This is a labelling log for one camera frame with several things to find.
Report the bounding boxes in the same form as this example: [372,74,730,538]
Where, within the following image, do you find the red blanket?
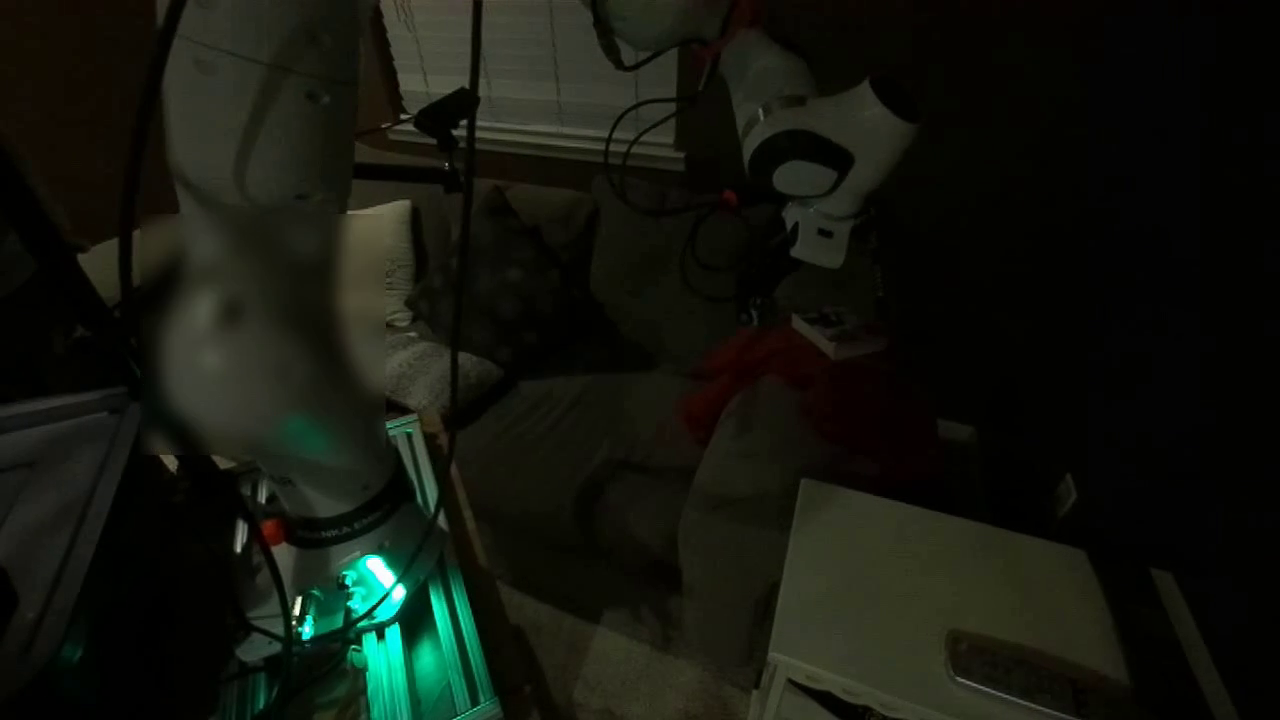
[681,325,945,481]

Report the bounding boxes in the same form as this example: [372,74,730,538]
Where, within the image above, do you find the grey equipment box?
[0,387,154,695]

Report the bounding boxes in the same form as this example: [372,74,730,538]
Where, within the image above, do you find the dark patterned cushion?
[427,180,621,385]

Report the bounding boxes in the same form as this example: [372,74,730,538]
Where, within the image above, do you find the black camera stand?
[410,0,487,444]

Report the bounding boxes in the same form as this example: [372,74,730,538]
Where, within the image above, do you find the robot base mount green lit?
[224,409,509,720]

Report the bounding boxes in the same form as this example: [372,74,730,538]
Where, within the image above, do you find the white lattice side table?
[748,477,1139,720]

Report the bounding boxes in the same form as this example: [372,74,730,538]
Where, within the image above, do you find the white window blinds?
[376,0,692,170]

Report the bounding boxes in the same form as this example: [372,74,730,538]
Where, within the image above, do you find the black hanging cable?
[595,0,764,312]

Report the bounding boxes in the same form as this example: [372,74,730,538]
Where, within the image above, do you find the light cushion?
[334,197,500,418]

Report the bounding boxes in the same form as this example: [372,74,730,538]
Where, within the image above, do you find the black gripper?
[781,209,890,312]

